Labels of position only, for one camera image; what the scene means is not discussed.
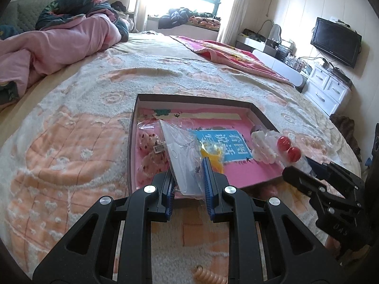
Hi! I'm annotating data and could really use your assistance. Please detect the red ball hair tie pack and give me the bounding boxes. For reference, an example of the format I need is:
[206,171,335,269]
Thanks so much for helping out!
[265,131,311,173]

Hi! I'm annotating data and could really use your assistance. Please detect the peach spiral hair tie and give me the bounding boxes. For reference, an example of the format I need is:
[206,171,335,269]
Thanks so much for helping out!
[193,265,228,284]

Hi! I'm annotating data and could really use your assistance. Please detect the clear bag of white beads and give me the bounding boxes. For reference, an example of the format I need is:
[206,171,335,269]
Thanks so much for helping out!
[159,120,204,197]

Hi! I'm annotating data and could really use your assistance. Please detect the white hair comb clip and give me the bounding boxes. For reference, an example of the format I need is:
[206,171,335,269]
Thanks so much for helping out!
[251,130,277,164]

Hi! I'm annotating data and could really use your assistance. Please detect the white drawer cabinet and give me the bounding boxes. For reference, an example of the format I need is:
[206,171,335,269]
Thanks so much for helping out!
[302,64,351,116]

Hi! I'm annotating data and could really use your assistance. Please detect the pink polka dot hair bow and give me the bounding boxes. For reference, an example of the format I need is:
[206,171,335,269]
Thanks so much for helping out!
[137,130,169,185]

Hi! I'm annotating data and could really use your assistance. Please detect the white low desk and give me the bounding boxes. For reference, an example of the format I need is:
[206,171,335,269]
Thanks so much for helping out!
[235,33,307,92]

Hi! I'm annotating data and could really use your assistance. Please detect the cream peach bedspread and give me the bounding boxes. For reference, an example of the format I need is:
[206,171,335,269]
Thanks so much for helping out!
[1,35,361,278]

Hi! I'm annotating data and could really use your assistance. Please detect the dark cardboard box tray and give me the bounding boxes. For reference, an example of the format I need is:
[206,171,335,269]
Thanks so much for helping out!
[127,94,283,198]

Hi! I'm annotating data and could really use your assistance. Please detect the black flat television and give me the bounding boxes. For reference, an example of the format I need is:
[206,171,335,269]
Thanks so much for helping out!
[310,17,362,68]

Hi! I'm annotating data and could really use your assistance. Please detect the pink red blanket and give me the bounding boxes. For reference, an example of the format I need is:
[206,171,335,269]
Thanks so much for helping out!
[171,35,293,86]

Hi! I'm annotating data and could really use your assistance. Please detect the clothes pile on windowsill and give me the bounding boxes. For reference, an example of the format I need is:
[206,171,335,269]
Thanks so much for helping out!
[158,8,220,31]

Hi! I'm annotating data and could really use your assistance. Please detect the pink duvet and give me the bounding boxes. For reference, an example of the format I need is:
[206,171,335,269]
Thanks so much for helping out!
[1,13,122,97]

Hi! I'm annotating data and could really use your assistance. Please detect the dark floral quilt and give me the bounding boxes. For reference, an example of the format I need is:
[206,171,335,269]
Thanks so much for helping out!
[35,0,129,42]

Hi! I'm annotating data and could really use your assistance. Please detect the grey green headboard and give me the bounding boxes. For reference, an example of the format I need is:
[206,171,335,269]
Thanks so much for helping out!
[1,0,54,33]

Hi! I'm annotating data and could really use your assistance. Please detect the yellow ring in plastic bag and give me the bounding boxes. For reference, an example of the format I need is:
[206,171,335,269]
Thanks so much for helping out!
[198,141,226,174]

